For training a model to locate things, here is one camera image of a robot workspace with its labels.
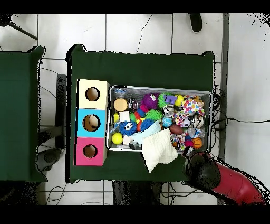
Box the large green spiky ball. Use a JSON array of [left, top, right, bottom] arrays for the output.
[[157, 92, 175, 109]]

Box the small green spiky ball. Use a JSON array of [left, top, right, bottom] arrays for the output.
[[144, 109, 163, 122]]

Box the wooden box with three holes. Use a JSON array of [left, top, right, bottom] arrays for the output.
[[74, 78, 110, 166]]

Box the clear crumpled plastic packet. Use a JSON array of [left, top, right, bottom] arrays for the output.
[[113, 87, 128, 96]]

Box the small orange basketball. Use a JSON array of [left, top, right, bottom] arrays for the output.
[[191, 137, 204, 150]]

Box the clear mesh bin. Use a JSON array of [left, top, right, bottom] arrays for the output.
[[107, 86, 213, 156]]

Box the purple plastic block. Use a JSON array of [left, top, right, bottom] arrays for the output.
[[163, 95, 178, 106]]

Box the purple spiky ball with eyes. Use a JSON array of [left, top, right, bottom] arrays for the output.
[[142, 94, 159, 110]]

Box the yellow smiley ball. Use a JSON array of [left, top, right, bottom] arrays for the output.
[[175, 95, 186, 107]]

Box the mint green knit cloth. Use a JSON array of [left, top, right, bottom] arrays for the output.
[[130, 120, 162, 144]]

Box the cream waffle cloth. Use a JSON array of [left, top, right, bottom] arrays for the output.
[[141, 128, 179, 173]]

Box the blue fuzzy ball with eyes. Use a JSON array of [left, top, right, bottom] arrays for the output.
[[119, 120, 138, 136]]

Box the blue globe ball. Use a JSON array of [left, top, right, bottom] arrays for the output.
[[162, 116, 173, 128]]

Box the round wooden disc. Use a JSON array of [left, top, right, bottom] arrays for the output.
[[113, 98, 128, 113]]

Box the black silver round toy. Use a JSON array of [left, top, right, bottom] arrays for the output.
[[128, 98, 139, 111]]

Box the person's foot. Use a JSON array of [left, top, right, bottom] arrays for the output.
[[188, 13, 204, 34]]

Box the polka dot cloth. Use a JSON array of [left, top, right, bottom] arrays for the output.
[[182, 97, 206, 117]]

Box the brown toy football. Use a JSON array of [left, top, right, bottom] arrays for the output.
[[169, 124, 185, 135]]

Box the green cloth side table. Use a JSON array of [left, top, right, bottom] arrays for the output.
[[0, 45, 47, 183]]

